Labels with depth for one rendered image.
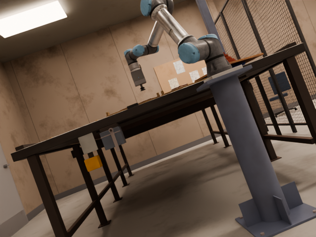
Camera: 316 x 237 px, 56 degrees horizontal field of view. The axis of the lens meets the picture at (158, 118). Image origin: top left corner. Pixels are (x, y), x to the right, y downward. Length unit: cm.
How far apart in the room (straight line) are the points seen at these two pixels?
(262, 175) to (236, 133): 27
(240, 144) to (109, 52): 583
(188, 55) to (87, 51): 578
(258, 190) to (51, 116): 600
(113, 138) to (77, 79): 532
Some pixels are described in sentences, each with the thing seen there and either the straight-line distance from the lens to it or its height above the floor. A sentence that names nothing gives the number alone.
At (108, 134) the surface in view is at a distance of 196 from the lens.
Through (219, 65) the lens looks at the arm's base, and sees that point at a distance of 173.
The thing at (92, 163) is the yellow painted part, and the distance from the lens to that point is 199.
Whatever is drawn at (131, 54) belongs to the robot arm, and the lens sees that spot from 216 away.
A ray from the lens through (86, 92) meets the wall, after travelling 712.
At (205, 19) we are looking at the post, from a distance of 422.
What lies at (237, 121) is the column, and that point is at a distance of 171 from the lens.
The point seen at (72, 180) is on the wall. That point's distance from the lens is 718.
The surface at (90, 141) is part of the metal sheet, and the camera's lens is 201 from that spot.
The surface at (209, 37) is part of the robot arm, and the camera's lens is 176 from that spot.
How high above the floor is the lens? 73
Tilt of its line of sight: 2 degrees up
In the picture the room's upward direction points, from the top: 21 degrees counter-clockwise
